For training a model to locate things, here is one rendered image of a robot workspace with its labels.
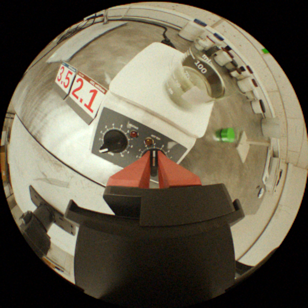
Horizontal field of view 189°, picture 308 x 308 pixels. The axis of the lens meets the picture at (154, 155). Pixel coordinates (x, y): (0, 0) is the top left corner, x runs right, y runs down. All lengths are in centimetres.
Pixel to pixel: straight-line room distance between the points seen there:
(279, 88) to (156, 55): 67
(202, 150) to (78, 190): 28
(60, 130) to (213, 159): 35
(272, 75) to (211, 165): 61
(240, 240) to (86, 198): 151
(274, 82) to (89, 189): 85
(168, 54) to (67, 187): 29
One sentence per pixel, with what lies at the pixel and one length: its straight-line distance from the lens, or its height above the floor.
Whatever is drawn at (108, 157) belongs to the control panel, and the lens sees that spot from 16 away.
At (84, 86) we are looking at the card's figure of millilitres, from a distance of 20.
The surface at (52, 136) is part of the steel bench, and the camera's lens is 25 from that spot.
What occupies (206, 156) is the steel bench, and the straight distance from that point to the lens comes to 25.
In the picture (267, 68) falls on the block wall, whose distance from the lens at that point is 66.
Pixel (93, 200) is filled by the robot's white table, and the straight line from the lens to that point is 23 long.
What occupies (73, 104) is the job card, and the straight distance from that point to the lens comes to 23.
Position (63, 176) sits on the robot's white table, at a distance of 24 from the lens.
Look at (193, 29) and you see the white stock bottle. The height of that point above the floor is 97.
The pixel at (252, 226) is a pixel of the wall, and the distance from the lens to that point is 147.
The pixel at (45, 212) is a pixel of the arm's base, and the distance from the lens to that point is 32.
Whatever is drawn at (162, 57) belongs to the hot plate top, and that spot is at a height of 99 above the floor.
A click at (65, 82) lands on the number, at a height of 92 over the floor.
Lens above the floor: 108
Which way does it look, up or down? 74 degrees down
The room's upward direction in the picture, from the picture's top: 116 degrees clockwise
